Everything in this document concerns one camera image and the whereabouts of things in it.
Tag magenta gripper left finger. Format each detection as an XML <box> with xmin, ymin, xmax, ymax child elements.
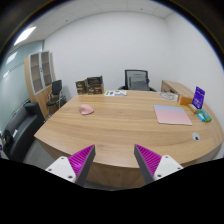
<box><xmin>46</xmin><ymin>145</ymin><xmax>96</xmax><ymax>186</ymax></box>

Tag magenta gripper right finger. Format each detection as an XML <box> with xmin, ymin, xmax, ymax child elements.
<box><xmin>134</xmin><ymin>144</ymin><xmax>182</xmax><ymax>184</ymax></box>

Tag pink blue mouse pad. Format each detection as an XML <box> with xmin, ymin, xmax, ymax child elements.
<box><xmin>154</xmin><ymin>105</ymin><xmax>192</xmax><ymax>125</ymax></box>

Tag pink computer mouse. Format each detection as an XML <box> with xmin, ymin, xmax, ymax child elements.
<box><xmin>78</xmin><ymin>104</ymin><xmax>94</xmax><ymax>115</ymax></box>

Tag black leather sofa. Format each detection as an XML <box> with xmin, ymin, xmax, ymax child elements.
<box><xmin>2</xmin><ymin>102</ymin><xmax>45</xmax><ymax>162</ymax></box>

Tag green tissue pack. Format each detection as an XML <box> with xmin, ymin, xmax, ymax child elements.
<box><xmin>198</xmin><ymin>109</ymin><xmax>212</xmax><ymax>122</ymax></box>

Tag yellow green small box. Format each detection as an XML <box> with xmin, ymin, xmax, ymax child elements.
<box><xmin>187</xmin><ymin>104</ymin><xmax>199</xmax><ymax>114</ymax></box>

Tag small orange box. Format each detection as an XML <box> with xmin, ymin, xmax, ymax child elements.
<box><xmin>178</xmin><ymin>95</ymin><xmax>193</xmax><ymax>105</ymax></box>

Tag brown cardboard box right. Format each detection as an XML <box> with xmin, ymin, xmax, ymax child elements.
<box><xmin>86</xmin><ymin>84</ymin><xmax>104</xmax><ymax>95</ymax></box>

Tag brown cardboard box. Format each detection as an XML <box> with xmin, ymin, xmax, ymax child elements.
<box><xmin>75</xmin><ymin>80</ymin><xmax>87</xmax><ymax>95</ymax></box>
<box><xmin>86</xmin><ymin>84</ymin><xmax>104</xmax><ymax>95</ymax></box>

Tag wooden side desk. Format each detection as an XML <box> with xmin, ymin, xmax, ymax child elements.
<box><xmin>161</xmin><ymin>80</ymin><xmax>194</xmax><ymax>97</ymax></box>

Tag white green leaflet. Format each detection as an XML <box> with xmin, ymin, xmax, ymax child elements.
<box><xmin>104</xmin><ymin>90</ymin><xmax>127</xmax><ymax>96</ymax></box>

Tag brown cardboard box left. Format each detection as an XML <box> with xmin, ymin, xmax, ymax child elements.
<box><xmin>75</xmin><ymin>80</ymin><xmax>87</xmax><ymax>95</ymax></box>

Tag black visitor chair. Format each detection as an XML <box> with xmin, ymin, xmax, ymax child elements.
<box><xmin>46</xmin><ymin>80</ymin><xmax>64</xmax><ymax>108</ymax></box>

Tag black mesh office chair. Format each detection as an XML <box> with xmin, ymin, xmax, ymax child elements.
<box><xmin>119</xmin><ymin>69</ymin><xmax>155</xmax><ymax>92</ymax></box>

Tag black device on boxes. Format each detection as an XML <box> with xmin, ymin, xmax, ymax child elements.
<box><xmin>86</xmin><ymin>76</ymin><xmax>103</xmax><ymax>85</ymax></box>

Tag wooden glass-door cabinet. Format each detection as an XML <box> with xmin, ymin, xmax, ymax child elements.
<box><xmin>24</xmin><ymin>51</ymin><xmax>55</xmax><ymax>117</ymax></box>

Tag ceiling light panel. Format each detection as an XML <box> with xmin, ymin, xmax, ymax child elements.
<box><xmin>15</xmin><ymin>27</ymin><xmax>36</xmax><ymax>45</ymax></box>

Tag coiled white cable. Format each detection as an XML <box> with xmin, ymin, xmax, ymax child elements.
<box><xmin>159</xmin><ymin>91</ymin><xmax>179</xmax><ymax>101</ymax></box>

